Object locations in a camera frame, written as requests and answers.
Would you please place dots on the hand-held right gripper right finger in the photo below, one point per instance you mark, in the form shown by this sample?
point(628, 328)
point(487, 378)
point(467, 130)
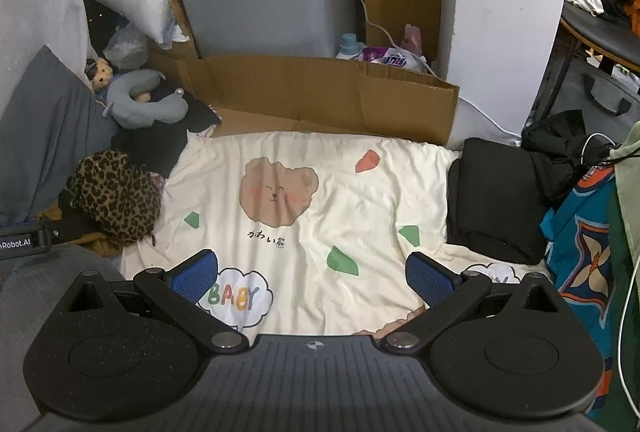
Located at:
point(430, 279)

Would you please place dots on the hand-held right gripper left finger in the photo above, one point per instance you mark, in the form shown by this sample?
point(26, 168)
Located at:
point(195, 274)

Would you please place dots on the leopard print skirt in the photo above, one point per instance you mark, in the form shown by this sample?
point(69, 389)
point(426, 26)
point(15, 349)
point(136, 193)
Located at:
point(115, 197)

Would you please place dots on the mustard cloth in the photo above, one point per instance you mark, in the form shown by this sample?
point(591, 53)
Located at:
point(95, 242)

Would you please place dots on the folded black garment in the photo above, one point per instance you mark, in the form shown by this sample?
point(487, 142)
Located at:
point(495, 197)

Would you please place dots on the dark grey pillow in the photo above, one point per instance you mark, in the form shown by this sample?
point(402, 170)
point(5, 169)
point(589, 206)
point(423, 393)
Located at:
point(45, 136)

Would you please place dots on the cream printed blanket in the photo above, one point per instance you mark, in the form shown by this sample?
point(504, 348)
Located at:
point(350, 192)

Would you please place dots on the black cloth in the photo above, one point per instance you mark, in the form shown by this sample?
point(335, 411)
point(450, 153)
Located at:
point(155, 146)

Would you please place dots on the teal patterned cloth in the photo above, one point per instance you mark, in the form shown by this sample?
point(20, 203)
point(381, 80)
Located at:
point(585, 232)

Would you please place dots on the grey neck pillow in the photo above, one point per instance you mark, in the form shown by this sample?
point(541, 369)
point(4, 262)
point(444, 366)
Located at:
point(165, 111)

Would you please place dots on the black jacket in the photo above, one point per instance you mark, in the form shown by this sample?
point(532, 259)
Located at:
point(555, 146)

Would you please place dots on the small plush doll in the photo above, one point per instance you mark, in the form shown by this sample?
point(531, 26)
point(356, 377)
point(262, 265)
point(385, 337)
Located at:
point(100, 71)

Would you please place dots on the dark green cloth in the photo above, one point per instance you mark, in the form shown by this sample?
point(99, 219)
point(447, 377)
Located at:
point(625, 312)

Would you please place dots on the clear plastic bag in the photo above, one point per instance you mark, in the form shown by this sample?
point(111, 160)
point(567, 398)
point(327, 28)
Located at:
point(125, 49)

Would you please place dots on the brown cardboard sheet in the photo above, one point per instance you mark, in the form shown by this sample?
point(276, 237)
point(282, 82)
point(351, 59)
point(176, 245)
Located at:
point(320, 91)

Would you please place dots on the purple detergent pouch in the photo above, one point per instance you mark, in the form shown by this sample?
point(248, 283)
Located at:
point(395, 58)

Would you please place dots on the pale green garment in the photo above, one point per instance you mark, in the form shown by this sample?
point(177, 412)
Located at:
point(630, 171)

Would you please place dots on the pink plastic bag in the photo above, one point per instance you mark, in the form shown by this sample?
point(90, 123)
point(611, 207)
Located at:
point(414, 41)

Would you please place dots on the detergent bottle with blue cap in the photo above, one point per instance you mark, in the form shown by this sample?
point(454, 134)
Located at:
point(350, 49)

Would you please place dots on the dark round table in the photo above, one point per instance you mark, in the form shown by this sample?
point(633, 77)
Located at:
point(595, 39)

